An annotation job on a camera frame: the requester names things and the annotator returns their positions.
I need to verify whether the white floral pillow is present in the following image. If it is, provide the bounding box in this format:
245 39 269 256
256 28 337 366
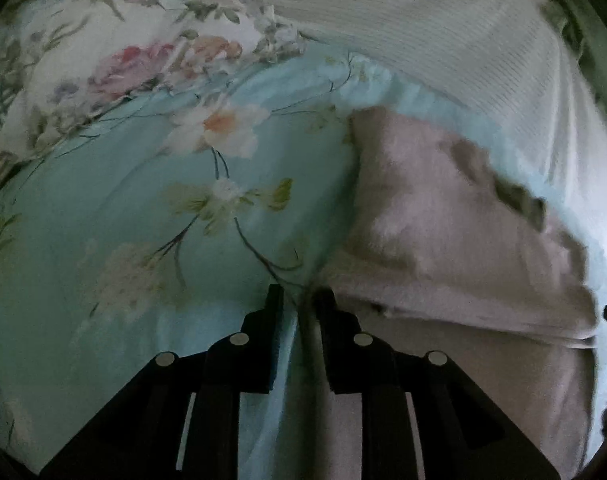
0 0 309 161

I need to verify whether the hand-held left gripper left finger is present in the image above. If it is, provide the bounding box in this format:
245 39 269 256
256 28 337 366
40 283 285 480

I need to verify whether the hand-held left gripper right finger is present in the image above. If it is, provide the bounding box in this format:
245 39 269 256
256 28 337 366
313 287 561 480

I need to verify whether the light blue floral bedsheet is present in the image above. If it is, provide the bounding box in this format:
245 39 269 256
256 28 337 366
0 50 607 480

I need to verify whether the white ribbed blanket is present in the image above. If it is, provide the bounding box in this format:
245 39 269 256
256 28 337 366
234 0 607 261

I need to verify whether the pink small garment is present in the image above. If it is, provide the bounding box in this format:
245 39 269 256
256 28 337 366
284 108 604 480

